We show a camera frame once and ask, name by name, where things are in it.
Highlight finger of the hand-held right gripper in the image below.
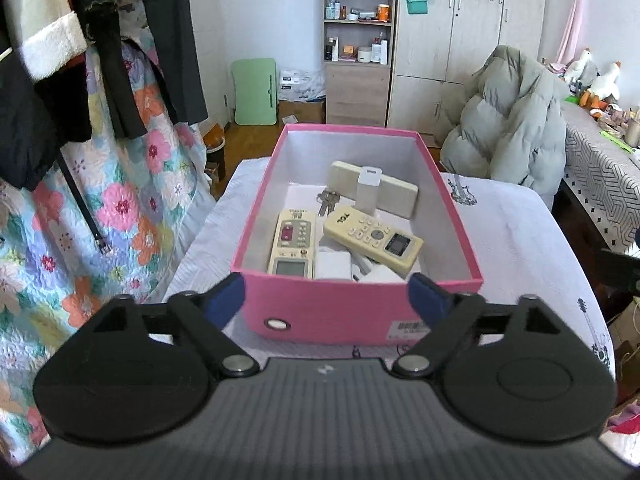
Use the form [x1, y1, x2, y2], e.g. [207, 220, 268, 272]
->
[597, 230, 640, 295]

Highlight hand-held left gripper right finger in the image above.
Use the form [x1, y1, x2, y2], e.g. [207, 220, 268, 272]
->
[391, 272, 563, 378]

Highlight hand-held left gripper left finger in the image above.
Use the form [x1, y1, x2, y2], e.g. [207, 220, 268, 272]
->
[90, 272, 259, 380]

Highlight long slim cream remote control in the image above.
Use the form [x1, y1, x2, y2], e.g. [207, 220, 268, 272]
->
[322, 205, 424, 277]

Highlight cream remote control pink panel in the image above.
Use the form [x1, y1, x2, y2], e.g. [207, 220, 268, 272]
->
[267, 209, 318, 277]

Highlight white plug charger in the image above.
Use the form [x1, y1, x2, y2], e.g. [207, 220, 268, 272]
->
[314, 251, 371, 281]

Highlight pink cardboard box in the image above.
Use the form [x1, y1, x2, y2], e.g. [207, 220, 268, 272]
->
[231, 123, 484, 346]

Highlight wide cream remote control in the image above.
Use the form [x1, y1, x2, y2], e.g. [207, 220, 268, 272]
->
[329, 161, 419, 220]

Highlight white charger block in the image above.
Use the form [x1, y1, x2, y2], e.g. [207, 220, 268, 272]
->
[355, 166, 384, 211]

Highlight metal keys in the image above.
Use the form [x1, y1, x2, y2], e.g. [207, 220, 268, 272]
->
[316, 189, 341, 216]

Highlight brown paper bag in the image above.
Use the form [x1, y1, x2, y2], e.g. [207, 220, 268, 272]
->
[607, 300, 640, 407]

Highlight desk with patterned tablecloth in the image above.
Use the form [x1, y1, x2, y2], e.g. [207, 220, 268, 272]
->
[560, 100, 640, 257]

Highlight white quilted cover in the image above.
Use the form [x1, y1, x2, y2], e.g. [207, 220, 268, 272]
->
[164, 157, 615, 361]

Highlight trash bin with orange bag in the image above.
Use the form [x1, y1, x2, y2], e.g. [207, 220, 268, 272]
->
[203, 125, 227, 182]

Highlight floral quilt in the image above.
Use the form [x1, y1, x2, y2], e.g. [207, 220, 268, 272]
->
[0, 35, 217, 467]

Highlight pink cloth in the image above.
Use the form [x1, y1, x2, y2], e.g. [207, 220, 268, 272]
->
[600, 400, 640, 462]

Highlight black belt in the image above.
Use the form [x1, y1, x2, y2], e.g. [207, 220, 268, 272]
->
[55, 152, 114, 257]

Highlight white plush goose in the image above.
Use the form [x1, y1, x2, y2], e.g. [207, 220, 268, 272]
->
[565, 48, 597, 87]
[580, 61, 624, 112]

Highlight grey puffer jacket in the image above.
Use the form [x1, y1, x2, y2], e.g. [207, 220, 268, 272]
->
[434, 45, 569, 211]

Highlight green folding table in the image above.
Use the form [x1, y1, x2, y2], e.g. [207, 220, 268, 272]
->
[231, 58, 279, 127]

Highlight wooden bookshelf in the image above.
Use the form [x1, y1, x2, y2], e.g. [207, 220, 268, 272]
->
[322, 0, 394, 128]

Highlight plastic wrapped tissue packs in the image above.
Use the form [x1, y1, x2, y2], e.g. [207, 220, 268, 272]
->
[278, 69, 326, 103]

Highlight light wooden wardrobe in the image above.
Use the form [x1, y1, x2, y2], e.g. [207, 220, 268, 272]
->
[387, 0, 552, 137]

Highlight black frayed-hem garment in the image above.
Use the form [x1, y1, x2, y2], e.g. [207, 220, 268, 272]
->
[80, 0, 151, 142]

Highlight white door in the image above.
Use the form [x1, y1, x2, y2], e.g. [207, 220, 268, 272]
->
[185, 0, 227, 126]

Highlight dark navy jacket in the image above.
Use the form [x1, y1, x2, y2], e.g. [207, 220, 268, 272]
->
[0, 10, 94, 192]

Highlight pink curtain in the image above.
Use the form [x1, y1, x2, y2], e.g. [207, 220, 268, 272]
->
[555, 0, 594, 67]

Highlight dark grey hanging shirt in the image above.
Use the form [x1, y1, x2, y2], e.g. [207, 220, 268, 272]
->
[144, 0, 209, 122]

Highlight white fleece garment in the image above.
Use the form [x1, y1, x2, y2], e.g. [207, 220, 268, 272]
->
[0, 0, 89, 82]

